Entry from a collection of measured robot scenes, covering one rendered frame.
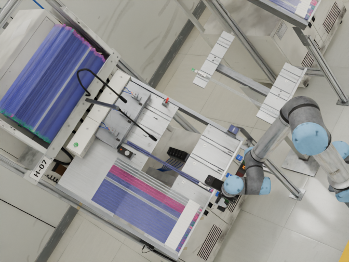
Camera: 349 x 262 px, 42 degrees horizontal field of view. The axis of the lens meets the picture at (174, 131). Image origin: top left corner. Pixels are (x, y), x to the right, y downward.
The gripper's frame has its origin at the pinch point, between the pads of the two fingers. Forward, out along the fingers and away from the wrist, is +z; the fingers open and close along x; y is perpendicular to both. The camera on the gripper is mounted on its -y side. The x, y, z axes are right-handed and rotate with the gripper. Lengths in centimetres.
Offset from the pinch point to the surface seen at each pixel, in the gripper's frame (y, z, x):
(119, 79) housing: -74, 2, 25
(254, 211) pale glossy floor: 28, 79, 13
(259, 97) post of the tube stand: -6, 16, 59
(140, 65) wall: -116, 175, 96
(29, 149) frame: -92, 0, -29
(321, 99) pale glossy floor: 32, 75, 104
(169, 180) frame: -27.4, 39.5, -2.3
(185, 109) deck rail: -36.9, 8.7, 30.4
